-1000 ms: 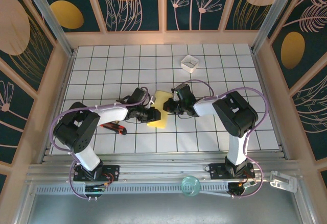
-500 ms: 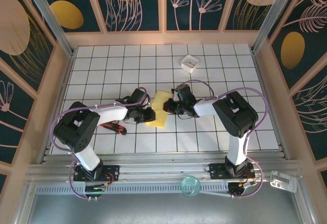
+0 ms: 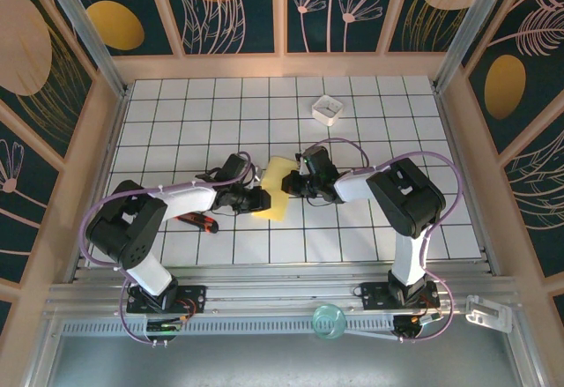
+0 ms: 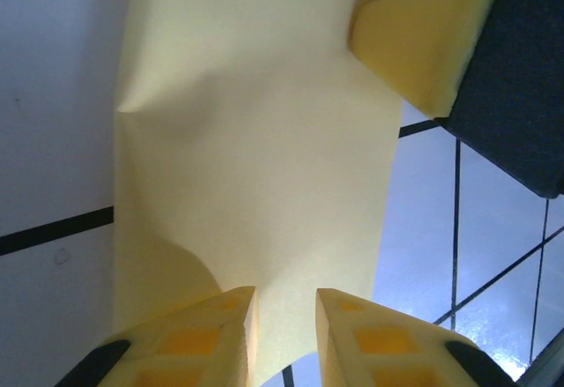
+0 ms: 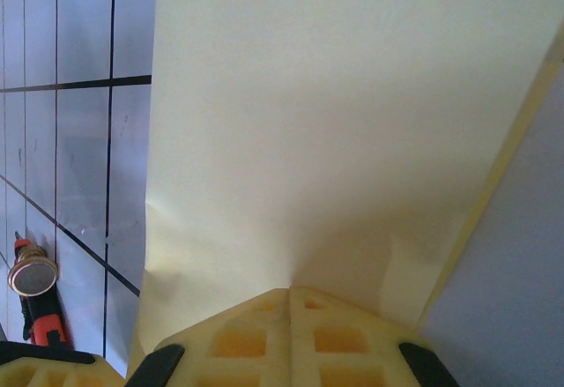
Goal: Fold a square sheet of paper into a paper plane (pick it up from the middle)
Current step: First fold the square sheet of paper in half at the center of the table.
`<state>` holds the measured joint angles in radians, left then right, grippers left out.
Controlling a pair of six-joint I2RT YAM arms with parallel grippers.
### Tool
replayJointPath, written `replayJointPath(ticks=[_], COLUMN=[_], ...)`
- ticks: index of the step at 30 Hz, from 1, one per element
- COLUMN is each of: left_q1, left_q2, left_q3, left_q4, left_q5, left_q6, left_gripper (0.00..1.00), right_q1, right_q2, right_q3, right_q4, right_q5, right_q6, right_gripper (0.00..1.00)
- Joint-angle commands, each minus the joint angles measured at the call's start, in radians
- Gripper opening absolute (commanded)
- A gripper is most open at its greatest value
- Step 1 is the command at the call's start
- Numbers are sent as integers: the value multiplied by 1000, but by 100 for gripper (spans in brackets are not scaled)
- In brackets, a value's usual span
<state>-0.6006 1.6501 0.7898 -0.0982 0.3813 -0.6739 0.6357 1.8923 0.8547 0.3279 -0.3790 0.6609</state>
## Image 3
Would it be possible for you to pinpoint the grey slotted cable duct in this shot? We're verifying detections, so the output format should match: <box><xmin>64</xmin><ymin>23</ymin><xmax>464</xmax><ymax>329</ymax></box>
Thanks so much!
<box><xmin>56</xmin><ymin>316</ymin><xmax>400</xmax><ymax>338</ymax></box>

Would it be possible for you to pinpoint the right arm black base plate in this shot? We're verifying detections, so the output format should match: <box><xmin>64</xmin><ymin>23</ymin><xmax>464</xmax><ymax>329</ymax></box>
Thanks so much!
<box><xmin>360</xmin><ymin>281</ymin><xmax>442</xmax><ymax>311</ymax></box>

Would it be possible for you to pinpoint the small black controller board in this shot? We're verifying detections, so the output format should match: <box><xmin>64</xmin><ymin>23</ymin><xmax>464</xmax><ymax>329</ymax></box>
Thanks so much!
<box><xmin>145</xmin><ymin>318</ymin><xmax>185</xmax><ymax>334</ymax></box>
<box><xmin>393</xmin><ymin>314</ymin><xmax>442</xmax><ymax>339</ymax></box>

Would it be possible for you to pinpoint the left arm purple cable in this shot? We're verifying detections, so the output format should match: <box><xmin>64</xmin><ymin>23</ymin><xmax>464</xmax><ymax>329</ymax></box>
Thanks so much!
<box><xmin>80</xmin><ymin>152</ymin><xmax>256</xmax><ymax>345</ymax></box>

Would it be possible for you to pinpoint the white square plastic box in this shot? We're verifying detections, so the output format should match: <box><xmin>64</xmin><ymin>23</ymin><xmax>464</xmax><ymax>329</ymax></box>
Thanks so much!
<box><xmin>310</xmin><ymin>93</ymin><xmax>345</xmax><ymax>127</ymax></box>

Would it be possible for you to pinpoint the clear green glass cup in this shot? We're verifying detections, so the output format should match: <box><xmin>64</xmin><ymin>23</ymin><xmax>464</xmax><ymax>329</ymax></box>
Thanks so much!
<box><xmin>311</xmin><ymin>302</ymin><xmax>347</xmax><ymax>341</ymax></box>

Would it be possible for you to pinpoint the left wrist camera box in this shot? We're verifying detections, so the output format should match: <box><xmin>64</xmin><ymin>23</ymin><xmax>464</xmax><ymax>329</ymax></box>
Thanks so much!
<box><xmin>246</xmin><ymin>162</ymin><xmax>268</xmax><ymax>186</ymax></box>

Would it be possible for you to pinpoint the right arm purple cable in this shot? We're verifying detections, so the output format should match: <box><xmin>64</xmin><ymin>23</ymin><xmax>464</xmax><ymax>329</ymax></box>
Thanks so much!
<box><xmin>303</xmin><ymin>138</ymin><xmax>463</xmax><ymax>344</ymax></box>

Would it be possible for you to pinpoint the aluminium table frame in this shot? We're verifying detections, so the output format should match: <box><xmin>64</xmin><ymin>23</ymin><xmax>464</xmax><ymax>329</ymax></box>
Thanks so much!
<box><xmin>43</xmin><ymin>263</ymin><xmax>521</xmax><ymax>320</ymax></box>

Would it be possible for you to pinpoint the yellow square paper sheet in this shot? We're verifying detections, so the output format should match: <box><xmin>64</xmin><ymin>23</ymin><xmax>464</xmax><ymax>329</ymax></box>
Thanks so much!
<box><xmin>252</xmin><ymin>156</ymin><xmax>297</xmax><ymax>223</ymax></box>

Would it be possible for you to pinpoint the aluminium corner post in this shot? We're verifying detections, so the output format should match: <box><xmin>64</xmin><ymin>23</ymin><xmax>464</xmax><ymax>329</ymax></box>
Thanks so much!
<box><xmin>37</xmin><ymin>0</ymin><xmax>129</xmax><ymax>97</ymax></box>
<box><xmin>434</xmin><ymin>0</ymin><xmax>516</xmax><ymax>93</ymax></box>

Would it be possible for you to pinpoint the white plastic bracket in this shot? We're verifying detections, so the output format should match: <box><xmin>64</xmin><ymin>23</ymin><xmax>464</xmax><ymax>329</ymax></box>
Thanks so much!
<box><xmin>465</xmin><ymin>294</ymin><xmax>515</xmax><ymax>333</ymax></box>

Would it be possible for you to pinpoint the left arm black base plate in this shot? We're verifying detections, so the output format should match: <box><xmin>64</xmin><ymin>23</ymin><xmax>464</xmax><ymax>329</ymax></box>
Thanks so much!
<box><xmin>126</xmin><ymin>284</ymin><xmax>208</xmax><ymax>316</ymax></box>

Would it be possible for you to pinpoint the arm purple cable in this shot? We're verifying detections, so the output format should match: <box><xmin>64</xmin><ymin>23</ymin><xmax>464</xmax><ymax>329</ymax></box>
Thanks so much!
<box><xmin>303</xmin><ymin>138</ymin><xmax>463</xmax><ymax>344</ymax></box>
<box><xmin>80</xmin><ymin>152</ymin><xmax>256</xmax><ymax>345</ymax></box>

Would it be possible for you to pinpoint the grey metal shelf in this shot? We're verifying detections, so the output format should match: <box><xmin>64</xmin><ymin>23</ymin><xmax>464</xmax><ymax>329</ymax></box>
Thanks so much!
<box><xmin>26</xmin><ymin>331</ymin><xmax>541</xmax><ymax>387</ymax></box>

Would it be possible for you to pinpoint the orange black utility knife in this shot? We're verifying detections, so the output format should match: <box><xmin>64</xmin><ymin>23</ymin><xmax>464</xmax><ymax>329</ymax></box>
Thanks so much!
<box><xmin>175</xmin><ymin>212</ymin><xmax>220</xmax><ymax>234</ymax></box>

